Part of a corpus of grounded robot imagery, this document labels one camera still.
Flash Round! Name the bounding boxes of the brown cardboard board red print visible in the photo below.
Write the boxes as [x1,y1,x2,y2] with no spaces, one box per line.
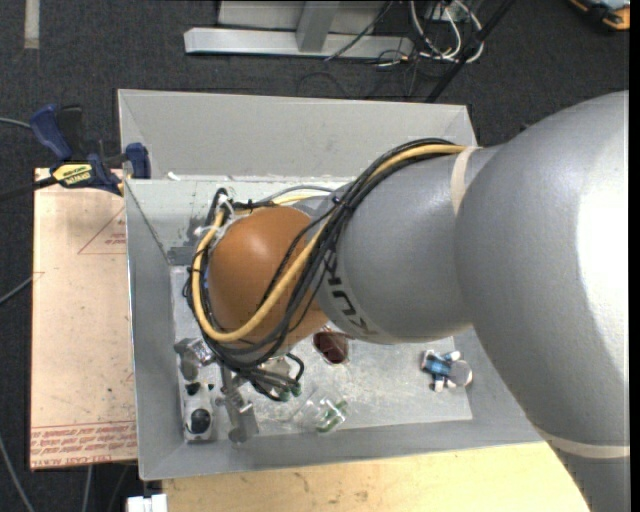
[29,167,139,472]

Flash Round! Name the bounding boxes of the clear glass with green marks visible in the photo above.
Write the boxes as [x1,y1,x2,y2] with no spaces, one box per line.
[298,383,352,435]

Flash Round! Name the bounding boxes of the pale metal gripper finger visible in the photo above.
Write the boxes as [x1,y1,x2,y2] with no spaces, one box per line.
[173,337,214,379]
[215,370,262,444]

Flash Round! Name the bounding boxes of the brown sunglasses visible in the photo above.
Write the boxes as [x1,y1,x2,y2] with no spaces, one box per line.
[312,327,352,365]

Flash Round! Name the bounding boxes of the black and white toy cow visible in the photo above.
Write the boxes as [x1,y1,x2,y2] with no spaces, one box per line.
[181,381,219,444]

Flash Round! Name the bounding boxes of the grey metal bin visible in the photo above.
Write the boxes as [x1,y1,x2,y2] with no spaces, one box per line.
[117,88,547,482]

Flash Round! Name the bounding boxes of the blue and white toy figure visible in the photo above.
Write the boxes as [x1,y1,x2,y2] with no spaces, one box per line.
[420,348,474,393]

